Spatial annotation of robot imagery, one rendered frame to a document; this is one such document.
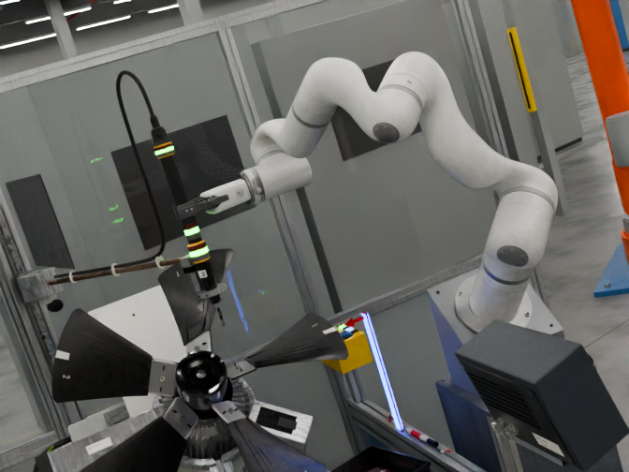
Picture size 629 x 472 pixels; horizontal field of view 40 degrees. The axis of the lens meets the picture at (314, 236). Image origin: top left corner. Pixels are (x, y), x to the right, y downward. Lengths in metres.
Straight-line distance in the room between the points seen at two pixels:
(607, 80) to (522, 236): 3.93
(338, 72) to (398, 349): 1.49
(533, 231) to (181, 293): 0.90
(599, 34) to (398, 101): 4.03
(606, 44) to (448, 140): 3.93
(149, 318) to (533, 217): 1.11
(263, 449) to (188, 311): 0.41
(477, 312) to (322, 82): 0.73
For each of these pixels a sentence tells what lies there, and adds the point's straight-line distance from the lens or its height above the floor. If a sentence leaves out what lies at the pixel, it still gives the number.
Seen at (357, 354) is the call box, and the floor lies 1.02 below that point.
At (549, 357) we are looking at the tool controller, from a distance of 1.47.
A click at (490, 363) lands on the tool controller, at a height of 1.23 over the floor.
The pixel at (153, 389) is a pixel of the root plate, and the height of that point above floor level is 1.20.
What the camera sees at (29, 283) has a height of 1.49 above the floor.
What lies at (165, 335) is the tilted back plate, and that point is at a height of 1.24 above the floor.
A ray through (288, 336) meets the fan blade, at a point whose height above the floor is 1.20.
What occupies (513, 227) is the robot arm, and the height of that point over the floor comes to 1.38.
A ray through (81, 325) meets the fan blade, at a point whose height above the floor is 1.40.
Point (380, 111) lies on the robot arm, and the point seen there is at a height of 1.69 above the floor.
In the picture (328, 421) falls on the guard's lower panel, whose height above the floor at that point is 0.67.
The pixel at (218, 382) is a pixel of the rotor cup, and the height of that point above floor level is 1.19.
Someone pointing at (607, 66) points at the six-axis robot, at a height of 1.31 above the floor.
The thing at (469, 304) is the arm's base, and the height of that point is 1.14.
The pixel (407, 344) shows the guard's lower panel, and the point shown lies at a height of 0.81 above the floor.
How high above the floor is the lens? 1.79
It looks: 10 degrees down
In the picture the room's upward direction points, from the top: 17 degrees counter-clockwise
